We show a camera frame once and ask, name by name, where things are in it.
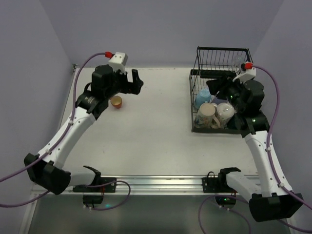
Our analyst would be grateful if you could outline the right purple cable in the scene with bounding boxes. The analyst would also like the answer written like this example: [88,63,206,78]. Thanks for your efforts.
[198,62,312,234]

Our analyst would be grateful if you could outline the beige seahorse mug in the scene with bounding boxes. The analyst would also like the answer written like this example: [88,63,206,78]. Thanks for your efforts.
[195,103,221,129]

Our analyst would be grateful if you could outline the black wire dish rack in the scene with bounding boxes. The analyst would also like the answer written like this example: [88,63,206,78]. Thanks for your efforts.
[189,46,253,135]

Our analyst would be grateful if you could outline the small clear glass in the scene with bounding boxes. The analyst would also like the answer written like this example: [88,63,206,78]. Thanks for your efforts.
[232,55,245,69]

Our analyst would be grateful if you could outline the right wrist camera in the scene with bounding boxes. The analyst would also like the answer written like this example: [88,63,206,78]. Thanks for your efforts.
[233,68,256,83]

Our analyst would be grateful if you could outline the orange ceramic mug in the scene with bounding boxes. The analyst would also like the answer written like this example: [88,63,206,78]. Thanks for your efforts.
[110,96,122,109]

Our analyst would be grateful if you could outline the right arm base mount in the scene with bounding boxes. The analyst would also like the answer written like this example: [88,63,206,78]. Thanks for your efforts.
[201,167,241,209]

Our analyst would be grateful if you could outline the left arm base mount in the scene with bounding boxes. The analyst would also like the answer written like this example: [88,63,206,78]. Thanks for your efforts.
[70,166,117,210]

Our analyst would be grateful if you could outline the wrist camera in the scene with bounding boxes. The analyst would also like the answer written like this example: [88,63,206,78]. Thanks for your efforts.
[109,52,128,74]
[233,68,256,83]

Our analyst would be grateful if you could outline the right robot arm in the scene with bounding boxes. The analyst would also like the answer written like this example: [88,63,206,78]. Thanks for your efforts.
[206,77,303,222]

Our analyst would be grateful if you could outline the lavender plastic cup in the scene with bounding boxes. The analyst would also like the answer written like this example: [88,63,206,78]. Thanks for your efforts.
[212,97,221,104]

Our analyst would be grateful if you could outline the aluminium mounting rail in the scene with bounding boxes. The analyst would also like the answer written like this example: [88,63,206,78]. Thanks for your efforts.
[30,174,259,195]

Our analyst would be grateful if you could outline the light blue faceted mug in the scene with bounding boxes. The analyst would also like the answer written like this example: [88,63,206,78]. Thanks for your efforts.
[194,88,211,109]

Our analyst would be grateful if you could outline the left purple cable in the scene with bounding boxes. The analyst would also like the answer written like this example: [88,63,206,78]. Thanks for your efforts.
[0,51,131,212]

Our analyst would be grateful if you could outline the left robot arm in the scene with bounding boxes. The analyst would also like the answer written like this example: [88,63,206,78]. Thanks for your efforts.
[24,65,144,195]

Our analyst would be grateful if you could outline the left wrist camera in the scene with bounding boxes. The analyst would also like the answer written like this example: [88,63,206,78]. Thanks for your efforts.
[109,52,128,74]

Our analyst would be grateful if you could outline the white floral mug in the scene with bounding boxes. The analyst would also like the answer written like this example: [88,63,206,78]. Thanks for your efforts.
[216,103,235,127]

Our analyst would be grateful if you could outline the purple cable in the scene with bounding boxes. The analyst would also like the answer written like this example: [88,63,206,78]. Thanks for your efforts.
[0,51,131,212]
[198,62,312,234]

